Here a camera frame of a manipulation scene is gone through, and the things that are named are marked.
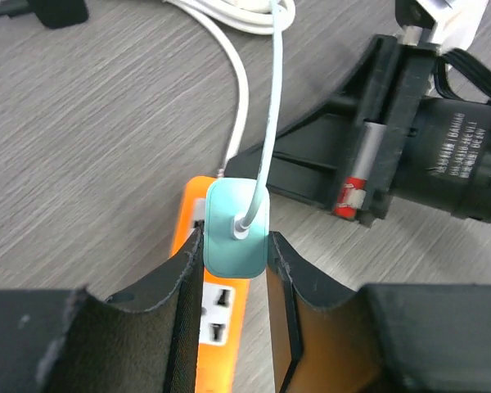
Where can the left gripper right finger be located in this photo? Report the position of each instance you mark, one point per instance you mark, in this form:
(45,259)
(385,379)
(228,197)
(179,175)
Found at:
(383,337)

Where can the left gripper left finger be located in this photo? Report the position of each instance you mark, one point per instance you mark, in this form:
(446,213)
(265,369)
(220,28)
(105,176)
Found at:
(143,338)

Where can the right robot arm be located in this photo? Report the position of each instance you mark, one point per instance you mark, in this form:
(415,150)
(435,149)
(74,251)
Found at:
(446,160)

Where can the orange power strip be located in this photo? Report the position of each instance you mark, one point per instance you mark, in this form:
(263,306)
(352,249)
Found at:
(223,303)

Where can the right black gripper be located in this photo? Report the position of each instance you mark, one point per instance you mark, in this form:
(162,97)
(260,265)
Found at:
(342,156)

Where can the teal charger plug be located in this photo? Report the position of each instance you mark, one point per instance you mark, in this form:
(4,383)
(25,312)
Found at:
(236,228)

